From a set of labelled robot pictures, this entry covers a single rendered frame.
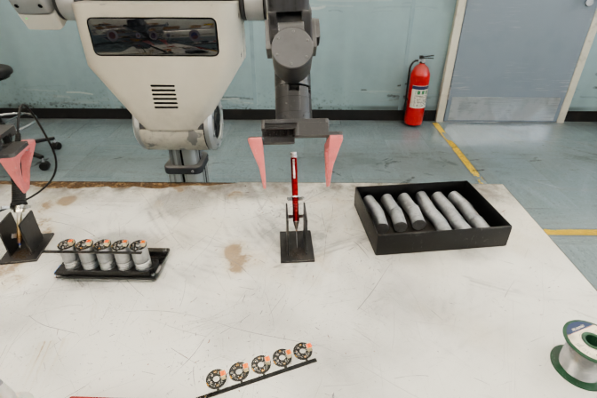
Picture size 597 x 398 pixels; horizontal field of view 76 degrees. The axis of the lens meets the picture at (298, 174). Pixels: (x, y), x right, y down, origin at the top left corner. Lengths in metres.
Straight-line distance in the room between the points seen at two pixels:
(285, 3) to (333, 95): 2.66
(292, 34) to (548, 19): 3.11
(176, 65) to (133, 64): 0.10
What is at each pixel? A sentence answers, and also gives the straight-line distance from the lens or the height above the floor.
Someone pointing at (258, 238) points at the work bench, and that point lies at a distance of 0.71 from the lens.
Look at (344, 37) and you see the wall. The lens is 3.15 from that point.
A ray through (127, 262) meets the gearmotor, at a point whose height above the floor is 0.78.
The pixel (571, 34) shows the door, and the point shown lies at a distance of 3.68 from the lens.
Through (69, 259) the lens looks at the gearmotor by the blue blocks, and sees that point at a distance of 0.70.
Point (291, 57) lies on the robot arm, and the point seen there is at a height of 1.08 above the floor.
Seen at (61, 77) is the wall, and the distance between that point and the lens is 3.78.
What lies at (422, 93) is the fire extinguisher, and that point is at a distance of 3.18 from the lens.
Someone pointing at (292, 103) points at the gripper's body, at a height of 1.01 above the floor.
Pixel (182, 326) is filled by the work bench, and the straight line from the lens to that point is 0.59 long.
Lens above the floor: 1.19
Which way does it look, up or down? 29 degrees down
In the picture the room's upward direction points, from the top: straight up
